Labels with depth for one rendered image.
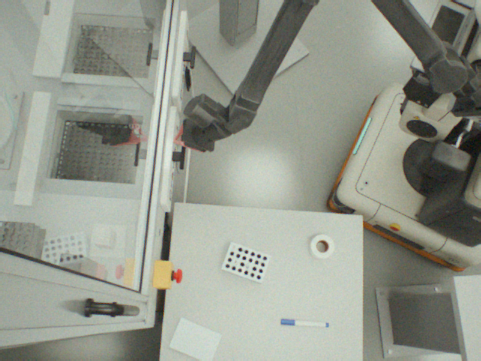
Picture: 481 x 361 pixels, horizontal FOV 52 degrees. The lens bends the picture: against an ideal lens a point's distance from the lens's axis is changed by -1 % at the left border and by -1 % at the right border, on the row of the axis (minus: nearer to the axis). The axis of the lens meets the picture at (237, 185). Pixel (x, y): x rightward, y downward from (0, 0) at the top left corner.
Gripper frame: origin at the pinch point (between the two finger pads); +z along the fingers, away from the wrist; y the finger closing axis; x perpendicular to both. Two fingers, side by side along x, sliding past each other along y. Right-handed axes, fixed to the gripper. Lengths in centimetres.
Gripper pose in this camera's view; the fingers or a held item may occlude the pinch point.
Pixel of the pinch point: (180, 141)
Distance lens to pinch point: 140.1
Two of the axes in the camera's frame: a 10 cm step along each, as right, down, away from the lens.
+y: -7.5, -2.4, -6.2
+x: -1.0, 9.6, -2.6
